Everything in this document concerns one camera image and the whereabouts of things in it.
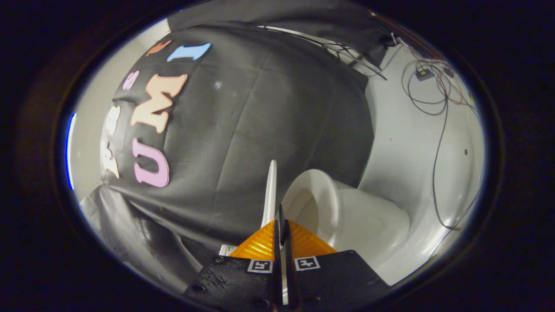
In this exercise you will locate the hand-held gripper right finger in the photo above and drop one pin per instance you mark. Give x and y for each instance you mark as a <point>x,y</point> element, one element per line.
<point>292,277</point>

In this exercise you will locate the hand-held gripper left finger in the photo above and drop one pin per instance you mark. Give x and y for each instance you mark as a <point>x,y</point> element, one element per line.
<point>277,268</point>

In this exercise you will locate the white toilet lid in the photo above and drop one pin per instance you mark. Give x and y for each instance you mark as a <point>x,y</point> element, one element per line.
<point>270,195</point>

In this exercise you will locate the white toilet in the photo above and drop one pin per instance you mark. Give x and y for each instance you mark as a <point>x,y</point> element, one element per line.
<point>368,221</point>

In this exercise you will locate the black backdrop cloth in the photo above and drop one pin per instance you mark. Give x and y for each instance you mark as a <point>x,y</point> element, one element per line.
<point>260,130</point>

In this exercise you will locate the small black box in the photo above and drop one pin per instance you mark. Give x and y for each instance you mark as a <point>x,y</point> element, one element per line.
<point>424,74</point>

